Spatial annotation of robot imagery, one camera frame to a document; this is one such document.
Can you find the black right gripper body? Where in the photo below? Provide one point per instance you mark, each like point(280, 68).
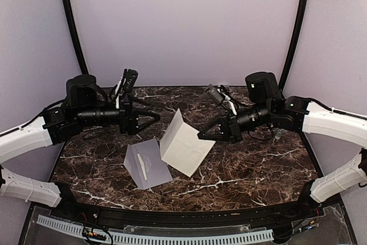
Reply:
point(263, 110)

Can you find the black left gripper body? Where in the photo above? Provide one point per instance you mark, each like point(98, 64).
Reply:
point(88, 116)

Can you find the grey paper envelope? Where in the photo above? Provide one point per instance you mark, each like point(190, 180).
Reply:
point(157, 171)

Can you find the beige ornate letter paper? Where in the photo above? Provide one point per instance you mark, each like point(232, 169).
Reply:
point(181, 148)
point(142, 162)

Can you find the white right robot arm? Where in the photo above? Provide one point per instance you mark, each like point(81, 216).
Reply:
point(301, 115)

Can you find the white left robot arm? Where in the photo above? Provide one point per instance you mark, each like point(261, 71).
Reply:
point(49, 128)

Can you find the small white-capped glue bottle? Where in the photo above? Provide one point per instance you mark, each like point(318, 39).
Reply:
point(278, 134)

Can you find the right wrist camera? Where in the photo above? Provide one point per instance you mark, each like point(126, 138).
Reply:
point(217, 96)

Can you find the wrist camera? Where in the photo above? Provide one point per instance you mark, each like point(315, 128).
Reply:
point(217, 96)
point(125, 84)

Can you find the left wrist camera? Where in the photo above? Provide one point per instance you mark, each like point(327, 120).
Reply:
point(125, 84)

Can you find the black front rail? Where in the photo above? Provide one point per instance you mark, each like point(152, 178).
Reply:
point(275, 216)

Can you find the white slotted cable duct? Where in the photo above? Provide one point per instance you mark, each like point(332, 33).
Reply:
point(157, 235)

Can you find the black frame corner post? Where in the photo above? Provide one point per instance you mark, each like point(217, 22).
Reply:
point(293, 43)

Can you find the black left frame post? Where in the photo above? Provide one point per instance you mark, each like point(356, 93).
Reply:
point(75, 36)

